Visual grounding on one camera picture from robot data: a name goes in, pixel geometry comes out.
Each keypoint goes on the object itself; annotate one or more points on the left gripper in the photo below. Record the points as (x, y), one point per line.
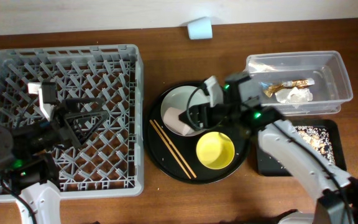
(62, 126)

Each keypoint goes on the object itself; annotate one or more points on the silver white wrapper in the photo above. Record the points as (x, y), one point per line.
(294, 95)

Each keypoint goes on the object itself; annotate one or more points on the food scraps pile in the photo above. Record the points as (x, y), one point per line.
(319, 139)

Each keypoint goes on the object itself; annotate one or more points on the gold foil snack wrapper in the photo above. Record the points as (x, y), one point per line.
(270, 89)

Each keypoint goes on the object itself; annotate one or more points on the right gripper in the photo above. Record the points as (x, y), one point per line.
(204, 115)

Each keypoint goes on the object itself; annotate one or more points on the grey plastic dishwasher rack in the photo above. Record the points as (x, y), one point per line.
(111, 162)

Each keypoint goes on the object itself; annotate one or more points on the clear plastic waste bin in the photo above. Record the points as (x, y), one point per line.
(332, 86)

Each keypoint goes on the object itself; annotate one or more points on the wooden chopstick left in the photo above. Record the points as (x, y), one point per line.
(169, 148)

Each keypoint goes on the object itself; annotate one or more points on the wooden chopstick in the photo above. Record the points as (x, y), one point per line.
(169, 148)
(176, 151)

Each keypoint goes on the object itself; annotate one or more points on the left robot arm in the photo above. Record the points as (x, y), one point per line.
(27, 169)

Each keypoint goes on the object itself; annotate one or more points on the round black serving tray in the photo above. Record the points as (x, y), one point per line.
(186, 145)

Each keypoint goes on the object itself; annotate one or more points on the pink plastic cup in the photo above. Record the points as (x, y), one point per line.
(171, 120)

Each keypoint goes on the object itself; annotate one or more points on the blue plastic cup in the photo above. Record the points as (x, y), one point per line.
(200, 29)

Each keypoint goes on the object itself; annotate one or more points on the wooden chopstick right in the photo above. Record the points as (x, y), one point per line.
(176, 151)

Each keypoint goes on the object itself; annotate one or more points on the grey round plate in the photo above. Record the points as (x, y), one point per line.
(177, 98)

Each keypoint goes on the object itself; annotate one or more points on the yellow bowl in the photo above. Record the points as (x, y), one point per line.
(215, 150)

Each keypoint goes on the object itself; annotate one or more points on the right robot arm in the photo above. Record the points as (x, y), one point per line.
(334, 191)

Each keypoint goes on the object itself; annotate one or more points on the black rectangular waste tray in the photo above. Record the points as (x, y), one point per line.
(270, 167)

